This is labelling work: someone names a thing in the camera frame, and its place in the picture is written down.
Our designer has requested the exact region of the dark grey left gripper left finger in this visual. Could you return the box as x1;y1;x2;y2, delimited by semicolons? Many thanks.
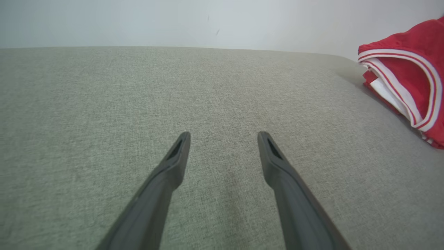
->
95;131;191;250

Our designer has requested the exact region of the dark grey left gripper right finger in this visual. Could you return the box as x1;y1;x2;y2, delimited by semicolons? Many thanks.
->
257;131;351;250

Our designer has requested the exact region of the red shirt with white sleeves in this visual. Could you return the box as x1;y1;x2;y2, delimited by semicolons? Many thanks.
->
357;17;444;150

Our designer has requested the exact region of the grey fabric sofa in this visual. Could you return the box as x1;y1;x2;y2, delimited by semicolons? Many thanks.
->
0;46;444;250

